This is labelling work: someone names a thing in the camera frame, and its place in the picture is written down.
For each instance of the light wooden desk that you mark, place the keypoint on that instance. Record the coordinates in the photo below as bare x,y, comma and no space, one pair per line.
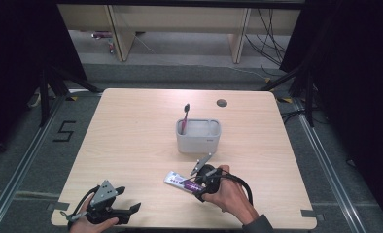
180,19

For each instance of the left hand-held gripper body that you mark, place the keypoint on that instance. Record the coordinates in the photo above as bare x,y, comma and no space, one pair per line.
103,194

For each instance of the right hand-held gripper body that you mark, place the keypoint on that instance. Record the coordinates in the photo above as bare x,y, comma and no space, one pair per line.
209,178

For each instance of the pink toothbrush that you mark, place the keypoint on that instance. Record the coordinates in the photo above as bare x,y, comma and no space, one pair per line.
184,121

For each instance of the grey plastic holder box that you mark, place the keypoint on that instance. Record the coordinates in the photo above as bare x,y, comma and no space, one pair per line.
198,142

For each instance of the small pink object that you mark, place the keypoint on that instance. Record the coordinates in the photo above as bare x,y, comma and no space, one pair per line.
101,34

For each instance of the grey tape piece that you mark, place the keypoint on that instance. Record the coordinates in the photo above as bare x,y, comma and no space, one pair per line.
57,206
309,213

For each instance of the person's left hand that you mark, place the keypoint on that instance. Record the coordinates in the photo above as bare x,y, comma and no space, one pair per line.
89,226

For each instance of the aluminium floor rail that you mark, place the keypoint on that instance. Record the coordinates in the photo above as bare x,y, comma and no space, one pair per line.
329,161
21,161

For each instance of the purple and white toothpaste tube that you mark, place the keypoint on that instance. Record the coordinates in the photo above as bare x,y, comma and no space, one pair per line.
181,180

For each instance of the black metal stand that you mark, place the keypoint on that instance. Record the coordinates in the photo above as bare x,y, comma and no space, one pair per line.
301,84
50,90

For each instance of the dark curtain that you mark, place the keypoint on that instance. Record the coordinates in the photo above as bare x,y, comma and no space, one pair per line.
21,64
355,81

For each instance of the person's right hand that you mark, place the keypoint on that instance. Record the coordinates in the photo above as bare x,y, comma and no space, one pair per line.
230,197

